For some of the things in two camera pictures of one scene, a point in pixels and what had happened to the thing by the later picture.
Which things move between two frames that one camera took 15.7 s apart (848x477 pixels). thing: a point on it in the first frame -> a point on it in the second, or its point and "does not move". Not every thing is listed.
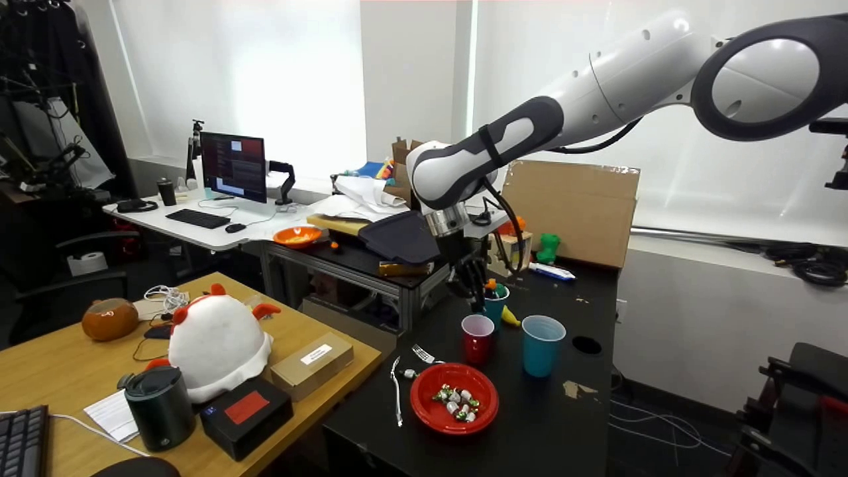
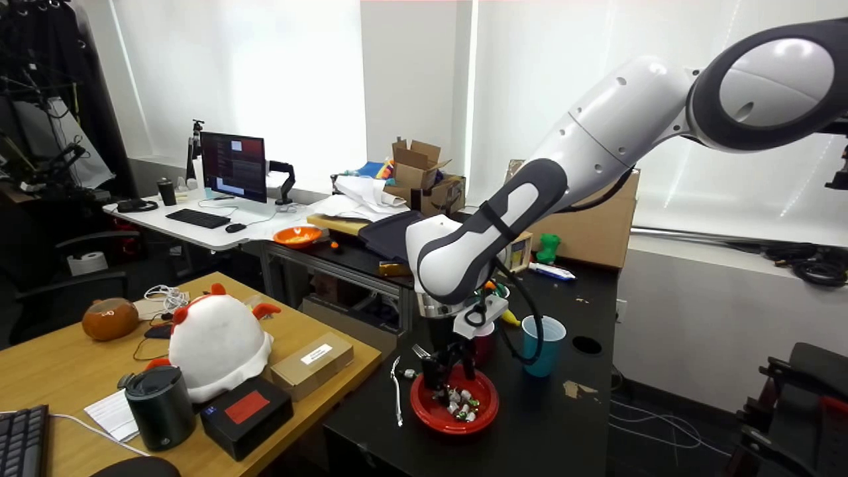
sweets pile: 457,401 does not move
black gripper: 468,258 -> 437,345
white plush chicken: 217,340 does not move
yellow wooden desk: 209,378 does not move
